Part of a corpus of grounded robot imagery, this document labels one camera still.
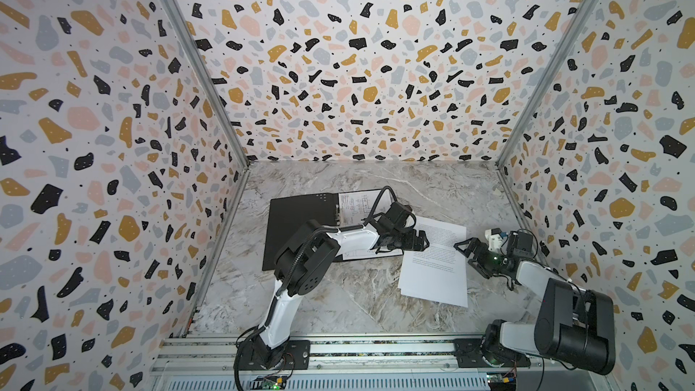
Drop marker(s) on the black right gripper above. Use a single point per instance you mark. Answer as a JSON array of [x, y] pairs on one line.
[[479, 255]]

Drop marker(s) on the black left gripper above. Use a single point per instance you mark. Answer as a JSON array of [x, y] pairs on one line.
[[409, 244]]

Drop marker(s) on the white text paper sheet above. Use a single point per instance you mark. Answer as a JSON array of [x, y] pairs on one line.
[[437, 274]]

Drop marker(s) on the white drawing paper sheet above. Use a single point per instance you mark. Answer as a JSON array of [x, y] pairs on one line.
[[353, 209]]

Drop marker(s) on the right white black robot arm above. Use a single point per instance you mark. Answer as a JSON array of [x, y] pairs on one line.
[[574, 326]]

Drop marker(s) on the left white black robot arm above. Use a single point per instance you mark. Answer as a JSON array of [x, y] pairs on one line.
[[305, 259]]

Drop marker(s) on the right circuit board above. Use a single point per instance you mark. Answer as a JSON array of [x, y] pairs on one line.
[[502, 382]]

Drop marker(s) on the left green circuit board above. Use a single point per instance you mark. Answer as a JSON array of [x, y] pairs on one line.
[[269, 383]]

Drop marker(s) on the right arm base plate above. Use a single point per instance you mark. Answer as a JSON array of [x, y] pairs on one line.
[[469, 354]]

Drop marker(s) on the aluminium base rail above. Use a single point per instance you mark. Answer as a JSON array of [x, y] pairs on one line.
[[357, 362]]

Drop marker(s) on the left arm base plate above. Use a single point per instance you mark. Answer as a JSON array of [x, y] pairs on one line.
[[255, 355]]

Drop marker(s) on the aluminium corner post left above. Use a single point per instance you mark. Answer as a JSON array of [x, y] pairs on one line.
[[187, 43]]

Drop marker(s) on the aluminium corner post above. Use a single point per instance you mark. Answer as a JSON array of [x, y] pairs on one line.
[[562, 52], [187, 43]]

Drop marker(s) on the aluminium corner post right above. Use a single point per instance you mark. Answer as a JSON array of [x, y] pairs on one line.
[[562, 52]]

